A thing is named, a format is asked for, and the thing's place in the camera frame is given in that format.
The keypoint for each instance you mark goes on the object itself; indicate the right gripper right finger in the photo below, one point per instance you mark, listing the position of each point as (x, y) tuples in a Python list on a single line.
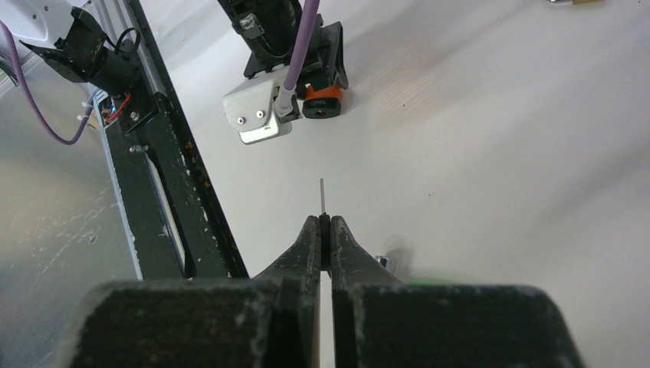
[(380, 321)]

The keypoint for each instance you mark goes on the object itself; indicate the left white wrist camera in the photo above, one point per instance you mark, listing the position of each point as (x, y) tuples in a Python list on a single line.
[(249, 110)]

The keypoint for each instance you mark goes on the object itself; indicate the black-headed key bunch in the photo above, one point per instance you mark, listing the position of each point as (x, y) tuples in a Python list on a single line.
[(324, 220)]

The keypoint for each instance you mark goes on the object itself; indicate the orange black padlock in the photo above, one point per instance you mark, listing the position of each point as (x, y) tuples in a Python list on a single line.
[(322, 104)]

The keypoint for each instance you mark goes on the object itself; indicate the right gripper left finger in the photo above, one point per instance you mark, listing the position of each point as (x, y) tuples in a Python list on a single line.
[(270, 320)]

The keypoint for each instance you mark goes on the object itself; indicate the small brass padlock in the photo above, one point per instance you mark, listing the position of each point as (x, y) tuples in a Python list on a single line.
[(572, 2)]

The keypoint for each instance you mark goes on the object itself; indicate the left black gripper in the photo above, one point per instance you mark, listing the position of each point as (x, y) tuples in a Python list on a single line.
[(270, 36)]

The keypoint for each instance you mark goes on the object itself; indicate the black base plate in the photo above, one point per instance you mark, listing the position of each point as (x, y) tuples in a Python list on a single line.
[(174, 224)]

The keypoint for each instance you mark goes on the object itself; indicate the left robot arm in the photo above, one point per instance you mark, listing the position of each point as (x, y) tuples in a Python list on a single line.
[(72, 42)]

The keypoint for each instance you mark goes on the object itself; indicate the green cable lock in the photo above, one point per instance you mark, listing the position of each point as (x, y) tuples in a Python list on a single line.
[(390, 265)]

